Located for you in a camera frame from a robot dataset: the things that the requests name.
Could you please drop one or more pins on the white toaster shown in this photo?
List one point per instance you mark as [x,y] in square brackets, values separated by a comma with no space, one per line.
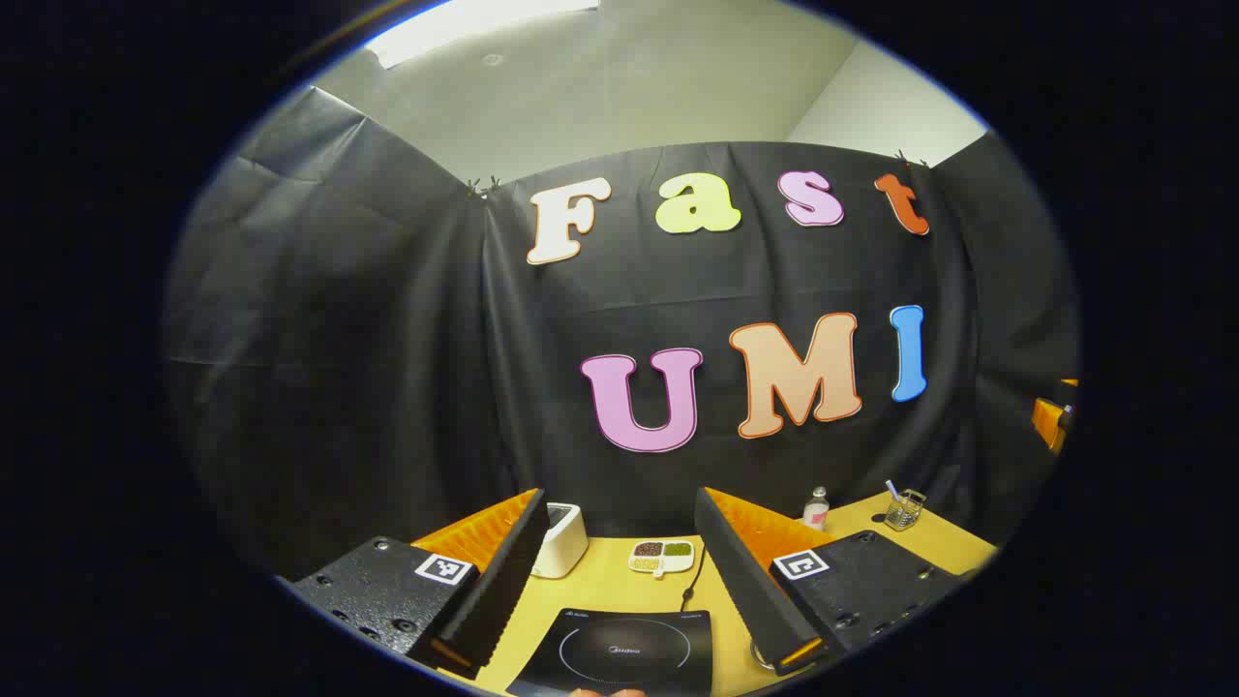
[561,542]

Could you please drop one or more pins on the ceiling light panel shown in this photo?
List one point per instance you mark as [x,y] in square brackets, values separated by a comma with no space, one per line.
[465,24]

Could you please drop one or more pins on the small clear bottle pink label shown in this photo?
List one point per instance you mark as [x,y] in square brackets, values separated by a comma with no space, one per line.
[816,511]

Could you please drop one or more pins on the black induction cooktop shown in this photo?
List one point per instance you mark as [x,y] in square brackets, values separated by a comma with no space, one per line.
[619,658]

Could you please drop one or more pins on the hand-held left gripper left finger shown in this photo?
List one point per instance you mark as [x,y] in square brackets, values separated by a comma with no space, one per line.
[503,571]

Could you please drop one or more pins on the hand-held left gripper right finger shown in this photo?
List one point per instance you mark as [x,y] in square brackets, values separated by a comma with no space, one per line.
[736,571]

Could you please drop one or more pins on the white divided dish of beans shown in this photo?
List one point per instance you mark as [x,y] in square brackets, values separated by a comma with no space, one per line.
[662,556]

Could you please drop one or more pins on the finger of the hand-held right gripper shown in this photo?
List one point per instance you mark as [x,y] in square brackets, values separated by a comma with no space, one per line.
[1050,421]

